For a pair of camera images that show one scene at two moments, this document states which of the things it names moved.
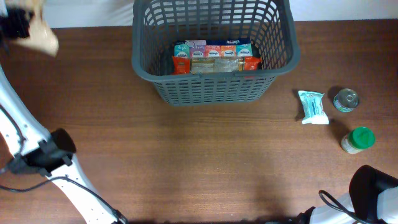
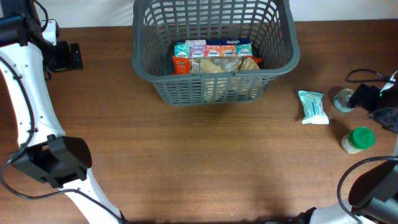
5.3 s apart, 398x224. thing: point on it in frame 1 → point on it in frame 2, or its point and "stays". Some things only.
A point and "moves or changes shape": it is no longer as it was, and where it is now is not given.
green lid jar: [357, 140] stays
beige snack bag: [42, 37] moves or changes shape
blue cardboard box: [214, 48] stays
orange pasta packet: [182, 65] stays
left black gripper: [22, 18] → [68, 61]
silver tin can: [346, 100] stays
